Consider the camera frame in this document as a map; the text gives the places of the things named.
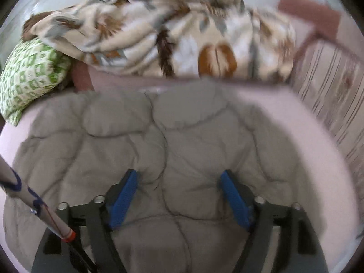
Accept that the striped sofa backrest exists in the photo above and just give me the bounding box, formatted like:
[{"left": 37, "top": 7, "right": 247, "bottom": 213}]
[{"left": 289, "top": 38, "right": 364, "bottom": 177}]

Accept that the green checked pillow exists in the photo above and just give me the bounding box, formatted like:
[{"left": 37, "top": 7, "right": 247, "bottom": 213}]
[{"left": 0, "top": 38, "right": 72, "bottom": 127}]

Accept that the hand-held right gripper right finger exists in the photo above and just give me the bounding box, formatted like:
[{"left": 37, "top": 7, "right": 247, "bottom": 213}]
[{"left": 218, "top": 170, "right": 322, "bottom": 273}]

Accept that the white sleeved cable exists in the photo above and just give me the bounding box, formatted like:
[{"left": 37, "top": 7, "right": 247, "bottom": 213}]
[{"left": 0, "top": 156, "right": 98, "bottom": 273}]

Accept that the pink bed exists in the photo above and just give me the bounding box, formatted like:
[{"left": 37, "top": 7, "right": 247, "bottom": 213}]
[{"left": 0, "top": 70, "right": 359, "bottom": 273}]

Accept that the beige leaf print blanket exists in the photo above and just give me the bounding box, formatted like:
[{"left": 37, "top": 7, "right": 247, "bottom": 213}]
[{"left": 22, "top": 0, "right": 297, "bottom": 85}]

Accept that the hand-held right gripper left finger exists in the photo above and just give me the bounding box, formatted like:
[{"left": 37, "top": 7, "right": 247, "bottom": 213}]
[{"left": 41, "top": 169, "right": 139, "bottom": 273}]

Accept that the grey quilted hooded jacket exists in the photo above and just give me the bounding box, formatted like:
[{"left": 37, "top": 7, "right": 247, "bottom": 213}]
[{"left": 4, "top": 78, "right": 327, "bottom": 273}]

